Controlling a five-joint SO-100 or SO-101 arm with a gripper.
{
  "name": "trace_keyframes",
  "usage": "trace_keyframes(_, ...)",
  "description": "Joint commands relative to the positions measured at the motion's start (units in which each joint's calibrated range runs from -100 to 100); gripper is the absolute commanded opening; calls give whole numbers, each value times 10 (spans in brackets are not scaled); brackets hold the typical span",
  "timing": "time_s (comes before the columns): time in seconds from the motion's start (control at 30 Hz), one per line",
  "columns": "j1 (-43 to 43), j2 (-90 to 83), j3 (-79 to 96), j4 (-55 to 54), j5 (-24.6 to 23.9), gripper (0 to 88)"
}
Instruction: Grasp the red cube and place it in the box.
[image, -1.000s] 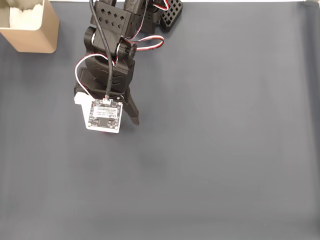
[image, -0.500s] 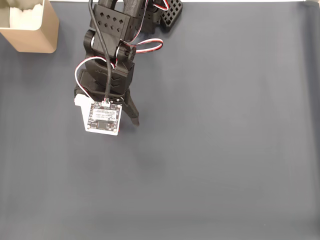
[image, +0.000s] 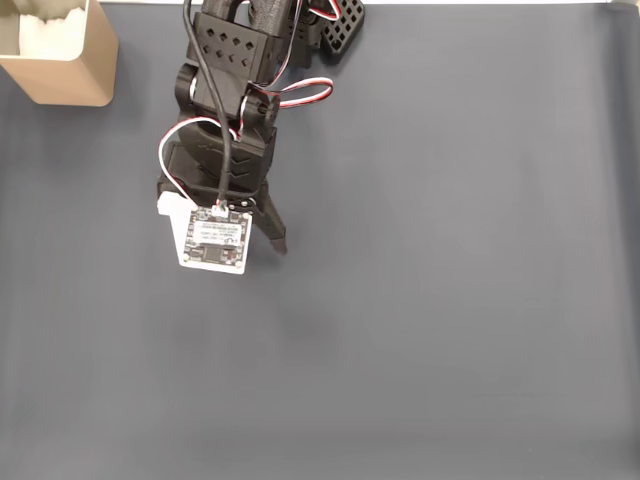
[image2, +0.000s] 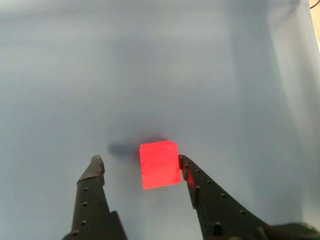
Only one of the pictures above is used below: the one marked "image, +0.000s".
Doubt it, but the beige box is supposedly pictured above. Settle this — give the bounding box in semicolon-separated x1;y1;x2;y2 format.
0;0;120;107

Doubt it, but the red and white servo wire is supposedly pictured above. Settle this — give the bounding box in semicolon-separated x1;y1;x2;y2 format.
247;0;335;110

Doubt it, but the white padding cloth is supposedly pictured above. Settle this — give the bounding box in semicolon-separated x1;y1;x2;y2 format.
18;0;87;61

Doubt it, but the black camera cable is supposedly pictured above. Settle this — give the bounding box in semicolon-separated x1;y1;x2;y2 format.
180;0;236;209

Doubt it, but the dark blue-grey table mat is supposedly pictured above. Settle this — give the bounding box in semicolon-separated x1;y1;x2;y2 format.
0;2;640;480

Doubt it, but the white camera circuit board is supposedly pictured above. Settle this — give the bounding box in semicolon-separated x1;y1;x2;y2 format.
156;191;253;276

